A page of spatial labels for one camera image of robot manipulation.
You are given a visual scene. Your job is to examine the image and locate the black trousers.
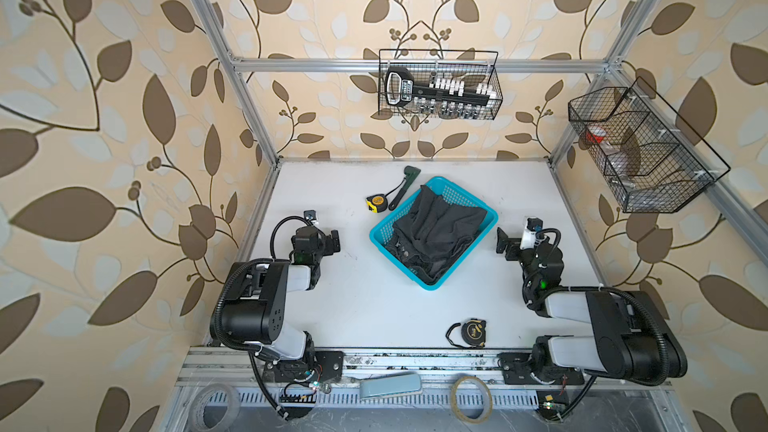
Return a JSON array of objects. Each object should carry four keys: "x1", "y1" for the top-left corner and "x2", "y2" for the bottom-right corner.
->
[{"x1": 385, "y1": 185, "x2": 487, "y2": 286}]

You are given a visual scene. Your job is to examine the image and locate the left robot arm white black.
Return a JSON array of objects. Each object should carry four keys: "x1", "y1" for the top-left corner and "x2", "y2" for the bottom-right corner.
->
[{"x1": 210, "y1": 210, "x2": 341, "y2": 381}]

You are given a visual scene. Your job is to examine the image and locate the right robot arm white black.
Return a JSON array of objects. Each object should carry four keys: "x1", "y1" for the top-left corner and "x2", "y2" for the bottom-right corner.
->
[{"x1": 496, "y1": 220, "x2": 688, "y2": 386}]

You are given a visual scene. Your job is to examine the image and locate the yellow black tape measure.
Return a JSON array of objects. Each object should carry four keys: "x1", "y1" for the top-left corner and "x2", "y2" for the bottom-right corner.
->
[{"x1": 366, "y1": 194, "x2": 389, "y2": 213}]

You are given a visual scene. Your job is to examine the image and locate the red white item in basket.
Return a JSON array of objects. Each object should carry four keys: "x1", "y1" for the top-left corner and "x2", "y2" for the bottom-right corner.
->
[{"x1": 584, "y1": 124, "x2": 607, "y2": 145}]

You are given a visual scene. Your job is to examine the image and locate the small round circuit board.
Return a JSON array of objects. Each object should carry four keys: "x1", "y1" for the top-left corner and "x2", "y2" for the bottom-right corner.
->
[{"x1": 536, "y1": 391, "x2": 568, "y2": 422}]

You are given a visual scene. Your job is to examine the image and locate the light blue flat case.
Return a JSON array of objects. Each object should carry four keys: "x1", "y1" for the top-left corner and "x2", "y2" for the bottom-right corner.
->
[{"x1": 359, "y1": 372, "x2": 422, "y2": 400}]

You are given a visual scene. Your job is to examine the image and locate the black socket set holder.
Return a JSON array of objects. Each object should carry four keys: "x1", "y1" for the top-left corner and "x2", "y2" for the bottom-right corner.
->
[{"x1": 383, "y1": 66, "x2": 492, "y2": 107}]

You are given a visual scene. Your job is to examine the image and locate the clear tape roll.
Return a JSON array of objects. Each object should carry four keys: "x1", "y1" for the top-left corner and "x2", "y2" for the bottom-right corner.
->
[{"x1": 187, "y1": 384, "x2": 241, "y2": 432}]

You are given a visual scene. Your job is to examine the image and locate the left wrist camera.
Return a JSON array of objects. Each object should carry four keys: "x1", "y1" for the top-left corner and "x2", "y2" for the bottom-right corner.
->
[{"x1": 303, "y1": 210, "x2": 317, "y2": 222}]

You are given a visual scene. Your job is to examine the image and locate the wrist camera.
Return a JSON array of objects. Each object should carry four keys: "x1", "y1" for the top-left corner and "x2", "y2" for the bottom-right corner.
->
[
  {"x1": 520, "y1": 217, "x2": 543, "y2": 250},
  {"x1": 303, "y1": 210, "x2": 317, "y2": 222}
]

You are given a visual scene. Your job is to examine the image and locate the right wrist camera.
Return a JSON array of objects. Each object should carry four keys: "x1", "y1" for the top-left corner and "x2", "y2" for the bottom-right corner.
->
[{"x1": 520, "y1": 217, "x2": 543, "y2": 250}]

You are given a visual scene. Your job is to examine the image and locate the black tape measure with strap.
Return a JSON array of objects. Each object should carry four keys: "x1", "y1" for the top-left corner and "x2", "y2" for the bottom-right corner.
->
[{"x1": 445, "y1": 318, "x2": 487, "y2": 349}]

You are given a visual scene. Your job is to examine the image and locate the dark green handled tool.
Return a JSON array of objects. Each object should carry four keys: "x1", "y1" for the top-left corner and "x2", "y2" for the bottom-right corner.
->
[{"x1": 388, "y1": 166, "x2": 421, "y2": 211}]

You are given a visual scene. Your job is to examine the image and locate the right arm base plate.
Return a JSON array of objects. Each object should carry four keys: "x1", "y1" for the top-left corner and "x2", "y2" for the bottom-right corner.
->
[{"x1": 497, "y1": 352, "x2": 585, "y2": 387}]

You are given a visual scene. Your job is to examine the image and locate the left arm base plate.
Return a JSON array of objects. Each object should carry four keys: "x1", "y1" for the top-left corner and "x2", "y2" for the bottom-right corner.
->
[{"x1": 265, "y1": 350, "x2": 345, "y2": 383}]

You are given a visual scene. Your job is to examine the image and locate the side black wire basket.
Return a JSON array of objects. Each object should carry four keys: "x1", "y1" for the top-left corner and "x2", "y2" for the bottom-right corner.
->
[{"x1": 568, "y1": 77, "x2": 731, "y2": 214}]

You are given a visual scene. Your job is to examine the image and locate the aluminium frame rail front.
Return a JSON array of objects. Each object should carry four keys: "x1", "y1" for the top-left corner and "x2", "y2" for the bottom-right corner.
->
[{"x1": 173, "y1": 346, "x2": 673, "y2": 391}]

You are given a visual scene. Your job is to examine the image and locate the brown tape ring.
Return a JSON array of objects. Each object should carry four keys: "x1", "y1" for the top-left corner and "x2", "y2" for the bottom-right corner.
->
[{"x1": 449, "y1": 374, "x2": 494, "y2": 424}]

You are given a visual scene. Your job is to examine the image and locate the rear black wire basket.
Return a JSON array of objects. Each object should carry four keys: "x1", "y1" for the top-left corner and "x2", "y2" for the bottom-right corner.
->
[{"x1": 378, "y1": 48, "x2": 504, "y2": 121}]

